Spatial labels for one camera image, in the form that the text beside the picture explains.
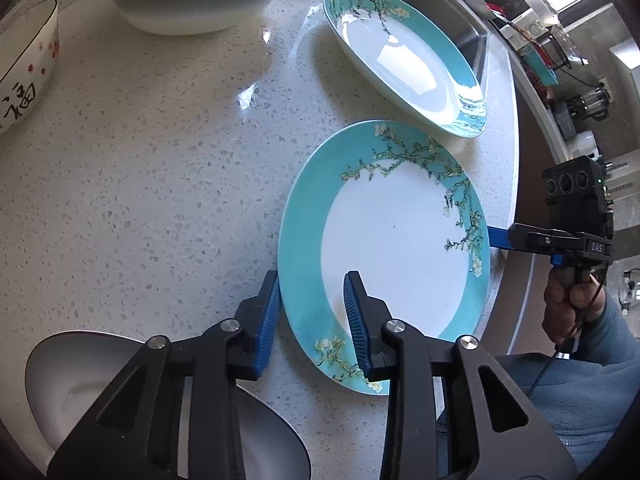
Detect grey rimmed white plate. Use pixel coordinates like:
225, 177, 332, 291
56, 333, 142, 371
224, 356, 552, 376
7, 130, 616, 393
25, 330, 311, 479

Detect turquoise floral plate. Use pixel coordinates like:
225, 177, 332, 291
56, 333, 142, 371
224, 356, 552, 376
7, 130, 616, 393
278, 120, 490, 396
322, 0, 487, 139

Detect person's right hand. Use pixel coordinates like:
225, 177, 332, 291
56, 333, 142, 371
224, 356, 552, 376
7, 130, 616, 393
542, 268, 605, 346

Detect right forearm blue sleeve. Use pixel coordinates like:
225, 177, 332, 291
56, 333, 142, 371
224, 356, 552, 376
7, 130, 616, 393
497, 296, 639, 471

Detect red floral white bowl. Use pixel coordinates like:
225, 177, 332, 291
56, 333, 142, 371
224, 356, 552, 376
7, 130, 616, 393
0, 0, 60, 133

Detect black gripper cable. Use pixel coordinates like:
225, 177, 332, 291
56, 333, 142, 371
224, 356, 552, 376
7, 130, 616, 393
524, 263, 609, 401

